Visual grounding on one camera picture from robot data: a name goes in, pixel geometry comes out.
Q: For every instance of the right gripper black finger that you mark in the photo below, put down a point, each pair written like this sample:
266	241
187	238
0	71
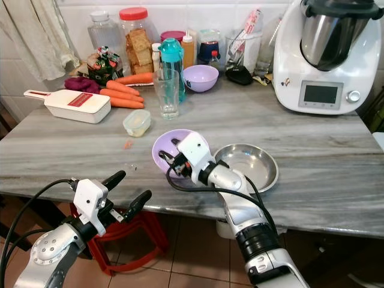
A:
167	157
177	144

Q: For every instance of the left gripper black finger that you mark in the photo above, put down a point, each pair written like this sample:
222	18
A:
115	177
141	201

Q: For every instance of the purple plastic bowl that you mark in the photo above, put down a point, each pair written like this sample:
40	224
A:
201	78
162	139

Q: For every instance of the shallow stainless steel bowl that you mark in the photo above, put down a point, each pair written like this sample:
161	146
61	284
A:
249	165

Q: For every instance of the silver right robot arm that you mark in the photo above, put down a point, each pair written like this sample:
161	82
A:
252	231

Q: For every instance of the small orange carrot scrap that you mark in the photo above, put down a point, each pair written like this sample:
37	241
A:
128	144

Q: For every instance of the red plastic stool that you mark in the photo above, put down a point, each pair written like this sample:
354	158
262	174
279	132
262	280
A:
150	240

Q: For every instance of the small clear lidded container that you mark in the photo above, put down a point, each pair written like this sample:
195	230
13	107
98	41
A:
137	122

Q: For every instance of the clear drinking glass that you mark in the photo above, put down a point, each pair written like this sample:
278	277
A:
166	99

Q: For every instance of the orange carrot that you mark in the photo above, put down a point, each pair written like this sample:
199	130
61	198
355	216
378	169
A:
123	87
128	103
119	95
135	78

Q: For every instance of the white plastic box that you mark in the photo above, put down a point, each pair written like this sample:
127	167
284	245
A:
229	229

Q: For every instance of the white slicer with red label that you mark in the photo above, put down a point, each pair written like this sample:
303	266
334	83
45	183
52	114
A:
72	105

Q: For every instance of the teal water bottle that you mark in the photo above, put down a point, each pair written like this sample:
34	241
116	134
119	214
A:
171	53

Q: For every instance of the small white bottle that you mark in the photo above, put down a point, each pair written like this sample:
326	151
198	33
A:
155	55

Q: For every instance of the small red-capped bottle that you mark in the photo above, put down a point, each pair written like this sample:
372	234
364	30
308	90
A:
213	60

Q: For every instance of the small black pouch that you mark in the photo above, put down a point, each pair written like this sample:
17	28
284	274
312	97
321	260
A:
238	75

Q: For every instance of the orange bottle with white cap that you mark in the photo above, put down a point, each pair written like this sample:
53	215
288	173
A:
188	51

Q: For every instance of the dark purple vegetable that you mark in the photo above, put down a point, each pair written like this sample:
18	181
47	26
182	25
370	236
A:
80	84

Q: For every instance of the dark blue jar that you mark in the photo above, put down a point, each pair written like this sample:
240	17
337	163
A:
208	46

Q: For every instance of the red-lidded jar of crackers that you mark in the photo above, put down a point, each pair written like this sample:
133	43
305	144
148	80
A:
135	48

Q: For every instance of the dark printed snack packet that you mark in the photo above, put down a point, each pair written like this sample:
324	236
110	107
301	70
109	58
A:
103	65

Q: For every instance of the pink-lidded jar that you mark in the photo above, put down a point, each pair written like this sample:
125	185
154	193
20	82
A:
173	34

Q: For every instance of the clear plastic utensil container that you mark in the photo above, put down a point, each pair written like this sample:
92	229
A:
243	53

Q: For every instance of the clear white-capped plastic bottle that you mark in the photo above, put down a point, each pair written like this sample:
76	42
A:
103	33

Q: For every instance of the white kitchen food processor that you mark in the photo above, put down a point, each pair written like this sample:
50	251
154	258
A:
297	81

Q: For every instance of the red and white package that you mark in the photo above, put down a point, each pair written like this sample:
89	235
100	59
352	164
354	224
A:
253	21

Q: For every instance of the hanging beige towel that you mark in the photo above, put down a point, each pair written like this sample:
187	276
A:
45	36

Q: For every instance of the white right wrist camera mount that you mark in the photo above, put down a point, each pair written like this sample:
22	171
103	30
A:
195	153

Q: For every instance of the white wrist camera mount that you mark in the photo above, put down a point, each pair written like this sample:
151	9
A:
195	153
91	198

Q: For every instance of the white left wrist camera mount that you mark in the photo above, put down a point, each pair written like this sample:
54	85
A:
91	198

